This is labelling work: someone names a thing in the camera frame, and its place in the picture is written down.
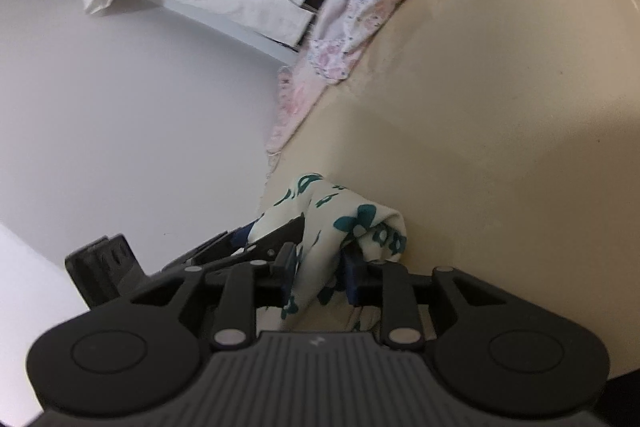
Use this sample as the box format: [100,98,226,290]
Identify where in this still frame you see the cream green-flowered garment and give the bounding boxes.
[247,172,436,333]

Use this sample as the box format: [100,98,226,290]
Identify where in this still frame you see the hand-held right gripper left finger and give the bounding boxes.
[131,241,300,350]

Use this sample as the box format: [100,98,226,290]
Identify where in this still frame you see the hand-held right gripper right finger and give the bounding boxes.
[341,249,506,350]

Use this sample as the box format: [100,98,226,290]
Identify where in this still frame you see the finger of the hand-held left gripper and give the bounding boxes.
[162,219,261,269]
[210,214,307,273]

